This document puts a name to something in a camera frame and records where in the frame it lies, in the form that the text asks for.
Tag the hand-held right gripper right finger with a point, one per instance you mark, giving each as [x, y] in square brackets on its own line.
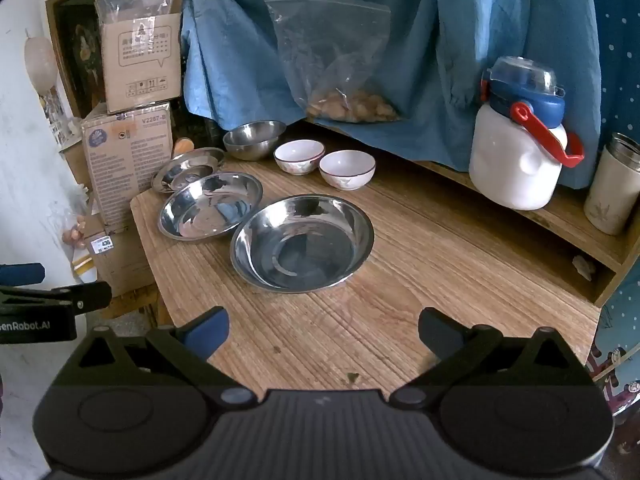
[440, 332]

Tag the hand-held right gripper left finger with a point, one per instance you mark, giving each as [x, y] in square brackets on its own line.
[210, 335]

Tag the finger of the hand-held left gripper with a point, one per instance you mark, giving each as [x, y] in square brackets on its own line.
[82, 297]
[20, 274]

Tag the medium steel bowl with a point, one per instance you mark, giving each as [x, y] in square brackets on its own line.
[210, 210]

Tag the large steel bowl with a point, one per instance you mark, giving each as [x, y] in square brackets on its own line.
[300, 245]

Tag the small steel plate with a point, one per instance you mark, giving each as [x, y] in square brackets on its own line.
[187, 170]

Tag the white bowl red rim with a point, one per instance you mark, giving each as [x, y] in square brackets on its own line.
[346, 167]
[299, 155]

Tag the cardboard box white label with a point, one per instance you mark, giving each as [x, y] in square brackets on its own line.
[125, 260]

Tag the cardboard box blue logo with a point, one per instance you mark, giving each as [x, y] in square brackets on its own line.
[127, 160]

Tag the wooden desk shelf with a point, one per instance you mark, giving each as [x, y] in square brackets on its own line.
[550, 220]

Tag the crumpled paper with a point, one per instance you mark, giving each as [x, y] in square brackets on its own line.
[584, 267]

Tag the orange oblong object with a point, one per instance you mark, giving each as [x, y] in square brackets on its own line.
[183, 146]

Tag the printed cloth with figures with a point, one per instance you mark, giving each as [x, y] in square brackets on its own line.
[620, 360]

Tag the white jug blue lid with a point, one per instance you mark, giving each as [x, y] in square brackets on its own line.
[515, 160]

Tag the steel thermos cup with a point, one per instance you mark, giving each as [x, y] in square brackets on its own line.
[612, 190]

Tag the dark framed picture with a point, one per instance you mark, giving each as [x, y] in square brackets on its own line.
[77, 50]

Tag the open brown cardboard box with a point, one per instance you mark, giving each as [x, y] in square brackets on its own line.
[142, 70]

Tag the clear bag of snacks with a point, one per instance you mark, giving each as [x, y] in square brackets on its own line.
[340, 70]

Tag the dotted blue cloth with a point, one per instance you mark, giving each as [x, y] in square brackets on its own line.
[620, 35]

